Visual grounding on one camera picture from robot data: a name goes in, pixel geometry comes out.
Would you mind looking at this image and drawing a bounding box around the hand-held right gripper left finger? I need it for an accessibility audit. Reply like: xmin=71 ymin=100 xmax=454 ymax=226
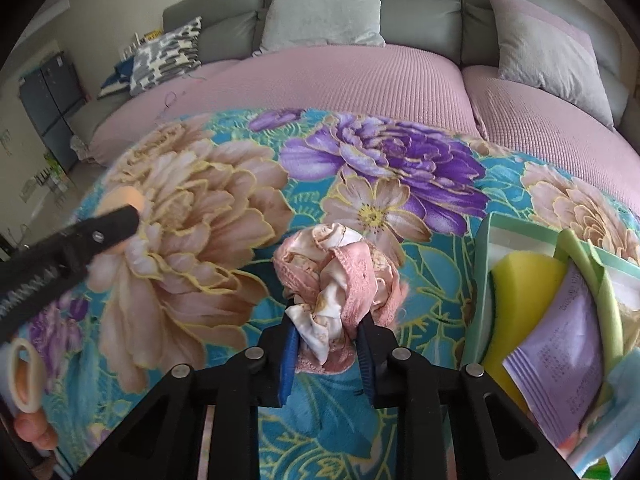
xmin=75 ymin=311 xmax=302 ymax=480

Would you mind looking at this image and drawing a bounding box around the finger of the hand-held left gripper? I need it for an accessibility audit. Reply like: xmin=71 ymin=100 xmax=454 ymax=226
xmin=50 ymin=205 xmax=141 ymax=287

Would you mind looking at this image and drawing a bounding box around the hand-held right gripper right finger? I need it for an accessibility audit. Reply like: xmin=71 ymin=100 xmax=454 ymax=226
xmin=356 ymin=316 xmax=566 ymax=480

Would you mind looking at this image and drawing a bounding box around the pink satin lace cloth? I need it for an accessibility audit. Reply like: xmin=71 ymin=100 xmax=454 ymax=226
xmin=272 ymin=222 xmax=411 ymax=376

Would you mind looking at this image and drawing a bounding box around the teal tray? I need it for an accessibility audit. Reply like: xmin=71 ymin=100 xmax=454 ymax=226
xmin=462 ymin=210 xmax=640 ymax=480

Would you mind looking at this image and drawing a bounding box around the yellow sponge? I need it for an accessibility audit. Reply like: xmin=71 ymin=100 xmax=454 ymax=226
xmin=482 ymin=252 xmax=571 ymax=412

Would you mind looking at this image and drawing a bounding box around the purple packet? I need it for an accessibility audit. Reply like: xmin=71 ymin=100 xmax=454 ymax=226
xmin=501 ymin=262 xmax=606 ymax=444

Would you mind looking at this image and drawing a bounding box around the light green cloth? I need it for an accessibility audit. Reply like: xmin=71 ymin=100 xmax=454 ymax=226
xmin=552 ymin=227 xmax=631 ymax=377

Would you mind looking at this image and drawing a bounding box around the light blue cloth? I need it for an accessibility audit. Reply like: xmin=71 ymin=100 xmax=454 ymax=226
xmin=565 ymin=360 xmax=640 ymax=477

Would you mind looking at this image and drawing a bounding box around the person's left hand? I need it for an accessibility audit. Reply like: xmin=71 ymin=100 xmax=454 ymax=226
xmin=14 ymin=406 xmax=59 ymax=450

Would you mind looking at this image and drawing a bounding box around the white storage bag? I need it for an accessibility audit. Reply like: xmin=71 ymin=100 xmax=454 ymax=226
xmin=70 ymin=135 xmax=96 ymax=164

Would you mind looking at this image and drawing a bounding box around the floral blanket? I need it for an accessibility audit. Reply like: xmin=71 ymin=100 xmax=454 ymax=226
xmin=10 ymin=107 xmax=640 ymax=480

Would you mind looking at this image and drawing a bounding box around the dark blue cabinet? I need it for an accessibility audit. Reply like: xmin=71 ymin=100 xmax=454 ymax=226
xmin=19 ymin=52 xmax=86 ymax=171

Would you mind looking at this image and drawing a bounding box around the dark blue cushion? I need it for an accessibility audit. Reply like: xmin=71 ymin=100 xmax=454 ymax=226
xmin=96 ymin=57 xmax=137 ymax=100

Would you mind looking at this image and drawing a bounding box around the black white patterned cushion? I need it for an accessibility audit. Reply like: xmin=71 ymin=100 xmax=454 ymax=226
xmin=129 ymin=16 xmax=203 ymax=97

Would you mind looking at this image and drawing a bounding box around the row of small books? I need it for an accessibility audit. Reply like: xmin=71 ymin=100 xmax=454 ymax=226
xmin=122 ymin=27 xmax=164 ymax=56

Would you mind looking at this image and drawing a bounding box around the mauve sofa seat cover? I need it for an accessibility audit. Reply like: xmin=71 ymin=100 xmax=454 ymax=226
xmin=461 ymin=64 xmax=640 ymax=212
xmin=89 ymin=42 xmax=489 ymax=167

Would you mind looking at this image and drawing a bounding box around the plain grey cushion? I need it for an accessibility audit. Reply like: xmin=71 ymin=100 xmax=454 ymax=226
xmin=252 ymin=0 xmax=387 ymax=57

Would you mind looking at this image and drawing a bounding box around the grey sofa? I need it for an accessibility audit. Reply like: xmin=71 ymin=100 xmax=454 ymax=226
xmin=65 ymin=0 xmax=632 ymax=161

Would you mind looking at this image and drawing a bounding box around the grey and mauve cushion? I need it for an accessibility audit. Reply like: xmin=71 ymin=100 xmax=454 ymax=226
xmin=486 ymin=0 xmax=615 ymax=131

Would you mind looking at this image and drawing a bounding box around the thin cord loop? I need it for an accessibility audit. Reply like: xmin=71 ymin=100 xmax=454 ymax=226
xmin=157 ymin=75 xmax=207 ymax=122

